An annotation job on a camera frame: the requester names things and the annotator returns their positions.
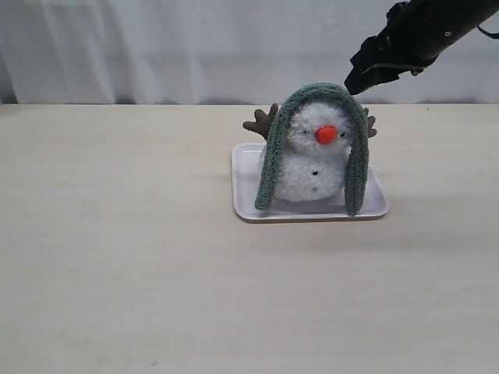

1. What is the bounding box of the white backdrop curtain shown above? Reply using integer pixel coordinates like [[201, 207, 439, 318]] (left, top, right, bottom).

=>
[[0, 0, 499, 106]]

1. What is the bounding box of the green knitted scarf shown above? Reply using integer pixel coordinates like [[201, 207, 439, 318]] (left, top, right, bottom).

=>
[[243, 83, 374, 216]]

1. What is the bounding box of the white plush snowman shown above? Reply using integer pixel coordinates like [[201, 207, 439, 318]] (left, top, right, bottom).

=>
[[242, 100, 355, 210]]

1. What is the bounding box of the white square plastic tray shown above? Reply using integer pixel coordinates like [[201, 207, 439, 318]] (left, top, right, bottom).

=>
[[232, 143, 390, 223]]

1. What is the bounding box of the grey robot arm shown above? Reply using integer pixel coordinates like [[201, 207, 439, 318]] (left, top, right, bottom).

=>
[[344, 0, 498, 95]]

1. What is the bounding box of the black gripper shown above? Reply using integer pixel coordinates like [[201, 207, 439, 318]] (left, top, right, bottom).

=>
[[344, 0, 461, 97]]

